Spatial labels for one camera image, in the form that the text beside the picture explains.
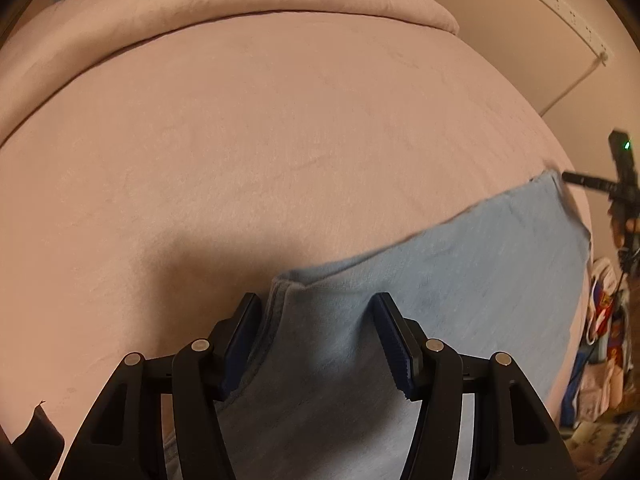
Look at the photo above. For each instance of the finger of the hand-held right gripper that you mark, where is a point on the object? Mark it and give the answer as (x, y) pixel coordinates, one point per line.
(590, 182)

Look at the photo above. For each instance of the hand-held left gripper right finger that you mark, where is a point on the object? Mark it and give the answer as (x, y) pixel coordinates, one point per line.
(395, 355)

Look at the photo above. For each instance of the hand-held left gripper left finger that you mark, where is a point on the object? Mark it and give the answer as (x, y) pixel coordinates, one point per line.
(240, 355)

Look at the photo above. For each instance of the light blue denim pants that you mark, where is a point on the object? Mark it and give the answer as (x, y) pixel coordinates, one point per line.
(475, 280)

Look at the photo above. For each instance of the pile of colourful bags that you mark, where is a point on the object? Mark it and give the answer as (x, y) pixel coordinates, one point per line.
(600, 360)

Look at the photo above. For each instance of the pink duvet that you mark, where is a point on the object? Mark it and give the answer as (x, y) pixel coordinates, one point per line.
(225, 0)

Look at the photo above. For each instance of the white wall power strip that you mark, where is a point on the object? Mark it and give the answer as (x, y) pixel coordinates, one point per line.
(570, 17)

